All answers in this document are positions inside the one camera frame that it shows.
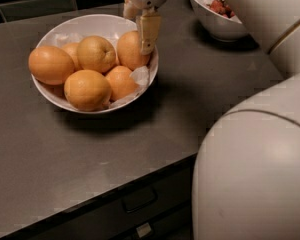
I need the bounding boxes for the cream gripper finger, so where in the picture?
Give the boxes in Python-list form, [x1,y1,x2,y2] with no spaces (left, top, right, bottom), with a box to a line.
[123,0,140,20]
[136,8,161,55]

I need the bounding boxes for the white paper in orange bowl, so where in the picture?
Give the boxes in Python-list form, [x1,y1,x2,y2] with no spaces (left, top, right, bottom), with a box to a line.
[47,31,158,114]

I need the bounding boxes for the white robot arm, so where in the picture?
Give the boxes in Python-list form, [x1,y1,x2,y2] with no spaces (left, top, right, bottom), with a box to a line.
[192,0,300,240]

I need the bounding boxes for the black drawer handle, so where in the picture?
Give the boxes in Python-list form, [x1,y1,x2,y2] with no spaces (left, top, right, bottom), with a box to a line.
[122,187,158,213]

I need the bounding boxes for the white bowl with oranges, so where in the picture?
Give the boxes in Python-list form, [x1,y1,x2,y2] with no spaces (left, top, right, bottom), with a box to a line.
[32,14,159,115]

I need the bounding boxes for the white bowl with strawberries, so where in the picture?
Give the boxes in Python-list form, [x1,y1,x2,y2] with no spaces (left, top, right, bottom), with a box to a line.
[190,0,248,42]

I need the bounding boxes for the dark upper drawer front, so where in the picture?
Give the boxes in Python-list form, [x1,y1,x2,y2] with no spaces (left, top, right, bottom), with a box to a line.
[0,155,196,240]

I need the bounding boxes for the hidden back orange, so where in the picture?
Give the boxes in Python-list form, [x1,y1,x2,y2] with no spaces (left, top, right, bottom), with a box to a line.
[62,42,82,71]

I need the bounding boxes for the red strawberries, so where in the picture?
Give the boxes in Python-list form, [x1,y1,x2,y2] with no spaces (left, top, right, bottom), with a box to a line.
[208,0,235,18]

